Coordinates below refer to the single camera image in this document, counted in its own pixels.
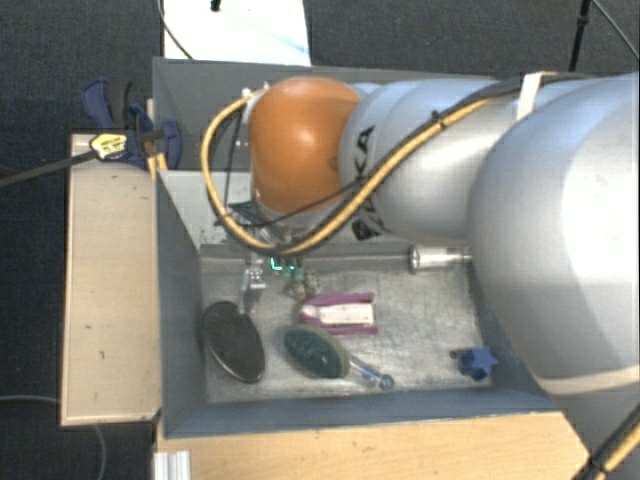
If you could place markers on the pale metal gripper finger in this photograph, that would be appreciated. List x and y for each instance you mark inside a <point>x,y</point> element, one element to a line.
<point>245,293</point>
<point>258,278</point>

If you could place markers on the pale wood flat board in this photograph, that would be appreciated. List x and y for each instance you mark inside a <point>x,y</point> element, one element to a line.
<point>112,293</point>

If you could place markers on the silver metal cylinder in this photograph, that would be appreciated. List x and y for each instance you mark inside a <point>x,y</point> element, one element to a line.
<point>434,259</point>

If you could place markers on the grey metal bin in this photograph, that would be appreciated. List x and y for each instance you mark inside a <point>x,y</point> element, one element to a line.
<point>425,313</point>

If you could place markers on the blue star-shaped knob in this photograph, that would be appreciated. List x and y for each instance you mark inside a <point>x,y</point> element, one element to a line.
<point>476,363</point>

